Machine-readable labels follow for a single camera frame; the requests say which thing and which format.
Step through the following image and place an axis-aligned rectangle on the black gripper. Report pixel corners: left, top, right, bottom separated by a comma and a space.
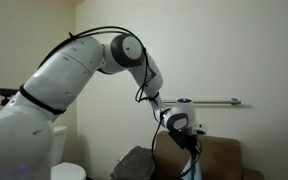
168, 129, 202, 156

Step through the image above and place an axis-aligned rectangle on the light blue towel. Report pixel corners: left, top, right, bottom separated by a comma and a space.
183, 154, 203, 180

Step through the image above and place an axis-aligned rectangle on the grey terry towel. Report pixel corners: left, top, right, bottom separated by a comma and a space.
110, 145, 156, 180

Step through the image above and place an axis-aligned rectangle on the brown armchair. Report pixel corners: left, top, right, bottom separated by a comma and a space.
150, 130, 267, 180

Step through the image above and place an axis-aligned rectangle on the metal towel bar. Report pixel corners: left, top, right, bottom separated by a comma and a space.
162, 97, 242, 107

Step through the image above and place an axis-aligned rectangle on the black strap on arm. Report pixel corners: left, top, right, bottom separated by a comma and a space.
18, 84, 67, 116

